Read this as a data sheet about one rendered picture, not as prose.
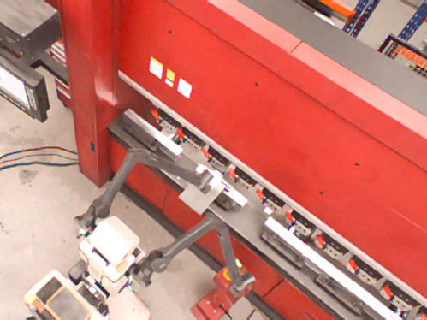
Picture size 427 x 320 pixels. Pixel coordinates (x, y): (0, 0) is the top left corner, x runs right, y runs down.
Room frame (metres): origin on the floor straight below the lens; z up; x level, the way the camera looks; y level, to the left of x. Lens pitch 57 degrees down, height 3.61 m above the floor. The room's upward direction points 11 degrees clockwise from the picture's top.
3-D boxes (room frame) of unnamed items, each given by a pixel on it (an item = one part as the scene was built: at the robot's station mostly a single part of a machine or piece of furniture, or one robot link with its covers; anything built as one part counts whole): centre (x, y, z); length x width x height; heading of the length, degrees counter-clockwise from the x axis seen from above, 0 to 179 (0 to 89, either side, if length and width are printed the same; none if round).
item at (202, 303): (0.87, -0.58, 0.06); 0.25 x 0.20 x 0.12; 137
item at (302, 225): (1.16, -0.87, 1.26); 0.15 x 0.09 x 0.17; 59
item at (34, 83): (1.62, 0.93, 1.42); 0.45 x 0.12 x 0.36; 63
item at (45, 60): (1.91, 0.87, 1.17); 0.40 x 0.24 x 0.07; 59
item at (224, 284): (0.89, -0.60, 0.75); 0.20 x 0.16 x 0.18; 47
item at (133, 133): (1.73, 0.16, 0.89); 0.30 x 0.05 x 0.03; 59
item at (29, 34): (1.72, 0.93, 1.53); 0.51 x 0.25 x 0.85; 63
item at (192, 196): (1.34, -0.30, 1.00); 0.26 x 0.18 x 0.01; 149
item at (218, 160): (1.47, -0.35, 1.26); 0.15 x 0.09 x 0.17; 59
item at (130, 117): (1.75, 0.09, 0.92); 0.50 x 0.06 x 0.10; 59
